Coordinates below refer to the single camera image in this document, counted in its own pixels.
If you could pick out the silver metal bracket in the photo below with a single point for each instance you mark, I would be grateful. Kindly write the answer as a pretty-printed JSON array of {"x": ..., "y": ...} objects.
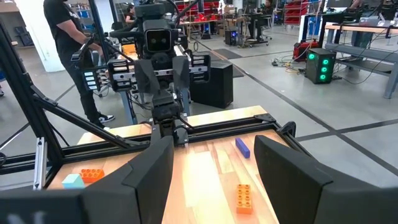
[{"x": 39, "y": 161}]

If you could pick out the red toolbox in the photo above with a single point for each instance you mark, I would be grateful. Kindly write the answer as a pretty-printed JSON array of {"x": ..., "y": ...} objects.
[{"x": 303, "y": 51}]

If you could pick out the small black computer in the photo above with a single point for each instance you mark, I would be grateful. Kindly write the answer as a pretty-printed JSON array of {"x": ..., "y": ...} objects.
[{"x": 231, "y": 37}]

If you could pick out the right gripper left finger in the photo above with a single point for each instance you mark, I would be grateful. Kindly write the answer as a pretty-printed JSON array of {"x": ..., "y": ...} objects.
[{"x": 146, "y": 186}]

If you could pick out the orange studded toy brick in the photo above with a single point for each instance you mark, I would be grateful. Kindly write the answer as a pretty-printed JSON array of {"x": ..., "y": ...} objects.
[
  {"x": 91, "y": 175},
  {"x": 244, "y": 199}
]

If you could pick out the mint green cube block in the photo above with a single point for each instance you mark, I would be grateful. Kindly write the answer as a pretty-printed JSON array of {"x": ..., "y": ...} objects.
[{"x": 73, "y": 182}]

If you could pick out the person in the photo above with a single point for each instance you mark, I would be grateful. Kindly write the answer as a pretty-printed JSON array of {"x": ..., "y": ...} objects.
[
  {"x": 266, "y": 6},
  {"x": 62, "y": 31},
  {"x": 130, "y": 12}
]

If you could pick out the grey wooden-top workbench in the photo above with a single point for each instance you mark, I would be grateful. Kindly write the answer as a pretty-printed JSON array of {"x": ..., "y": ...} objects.
[{"x": 360, "y": 51}]

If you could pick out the black computer tower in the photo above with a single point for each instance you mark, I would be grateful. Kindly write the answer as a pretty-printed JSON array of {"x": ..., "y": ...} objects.
[{"x": 214, "y": 84}]

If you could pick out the black tower green fans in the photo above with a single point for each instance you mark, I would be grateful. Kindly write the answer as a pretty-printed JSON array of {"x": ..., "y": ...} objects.
[{"x": 320, "y": 65}]

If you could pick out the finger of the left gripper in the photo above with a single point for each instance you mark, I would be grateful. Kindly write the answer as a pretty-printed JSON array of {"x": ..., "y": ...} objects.
[
  {"x": 181, "y": 74},
  {"x": 145, "y": 76}
]

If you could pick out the purple rectangular block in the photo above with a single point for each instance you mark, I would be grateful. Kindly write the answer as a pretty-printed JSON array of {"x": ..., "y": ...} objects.
[{"x": 242, "y": 147}]

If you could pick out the black striped device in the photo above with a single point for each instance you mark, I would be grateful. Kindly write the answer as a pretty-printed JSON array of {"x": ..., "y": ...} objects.
[{"x": 90, "y": 80}]

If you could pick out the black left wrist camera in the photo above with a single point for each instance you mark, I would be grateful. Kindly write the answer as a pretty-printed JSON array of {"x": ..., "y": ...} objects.
[{"x": 158, "y": 40}]

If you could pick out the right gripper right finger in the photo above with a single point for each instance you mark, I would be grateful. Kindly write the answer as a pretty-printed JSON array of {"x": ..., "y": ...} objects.
[{"x": 289, "y": 186}]

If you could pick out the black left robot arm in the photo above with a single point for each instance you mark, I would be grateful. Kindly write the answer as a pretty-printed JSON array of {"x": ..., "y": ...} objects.
[{"x": 164, "y": 109}]

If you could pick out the dark floor mat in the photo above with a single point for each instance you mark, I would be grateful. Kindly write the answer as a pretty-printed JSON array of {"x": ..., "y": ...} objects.
[{"x": 227, "y": 53}]

